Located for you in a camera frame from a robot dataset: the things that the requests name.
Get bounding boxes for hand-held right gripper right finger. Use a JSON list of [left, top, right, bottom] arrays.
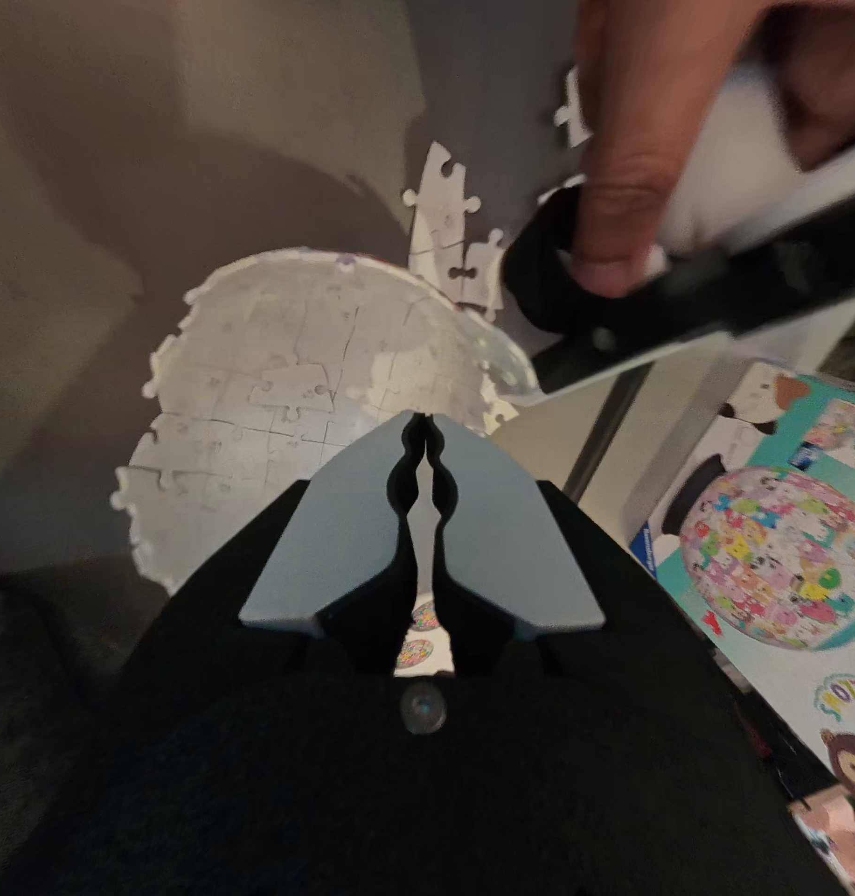
[[428, 413, 606, 639]]

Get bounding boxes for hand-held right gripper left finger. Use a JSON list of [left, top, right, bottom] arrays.
[[239, 411, 424, 639]]

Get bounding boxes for partly built white puzzle ball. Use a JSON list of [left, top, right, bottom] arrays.
[[113, 248, 543, 597]]

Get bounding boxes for puzzle pieces group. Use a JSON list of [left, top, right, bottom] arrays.
[[403, 68, 593, 317]]

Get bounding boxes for colourful puzzle ball box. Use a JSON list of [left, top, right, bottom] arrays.
[[628, 362, 855, 896]]

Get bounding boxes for person's left hand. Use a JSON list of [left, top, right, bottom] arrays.
[[565, 0, 855, 299]]

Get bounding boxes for printed instruction leaflet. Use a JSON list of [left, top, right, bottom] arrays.
[[397, 595, 451, 676]]

